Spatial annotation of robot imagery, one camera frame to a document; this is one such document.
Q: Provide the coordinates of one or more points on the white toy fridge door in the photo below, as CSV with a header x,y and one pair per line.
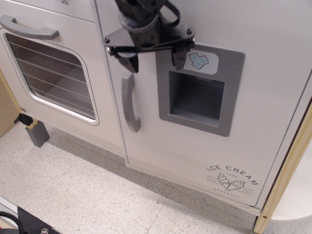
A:
x,y
274,92

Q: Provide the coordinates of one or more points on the wooden side post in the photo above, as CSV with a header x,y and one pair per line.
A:
x,y
294,155

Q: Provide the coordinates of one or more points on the grey cabinet leg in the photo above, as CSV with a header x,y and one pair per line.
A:
x,y
38,134

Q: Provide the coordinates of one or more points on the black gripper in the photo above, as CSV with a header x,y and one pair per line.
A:
x,y
149,25

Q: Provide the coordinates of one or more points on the white toy kitchen cabinet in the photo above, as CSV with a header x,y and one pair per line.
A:
x,y
212,103

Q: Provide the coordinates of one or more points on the grey fridge door handle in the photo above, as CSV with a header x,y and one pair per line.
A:
x,y
127,87

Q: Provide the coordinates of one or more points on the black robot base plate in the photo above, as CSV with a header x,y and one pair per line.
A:
x,y
33,225

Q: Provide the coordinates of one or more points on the grey oven handle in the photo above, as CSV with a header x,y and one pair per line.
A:
x,y
10,24

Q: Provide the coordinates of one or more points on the aluminium rail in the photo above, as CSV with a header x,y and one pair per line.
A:
x,y
8,207

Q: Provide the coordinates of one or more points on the black clamp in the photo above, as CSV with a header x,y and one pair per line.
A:
x,y
26,120

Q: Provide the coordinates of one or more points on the grey ice dispenser panel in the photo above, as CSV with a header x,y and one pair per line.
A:
x,y
202,95

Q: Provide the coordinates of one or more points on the white oven door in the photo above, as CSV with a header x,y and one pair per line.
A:
x,y
65,81

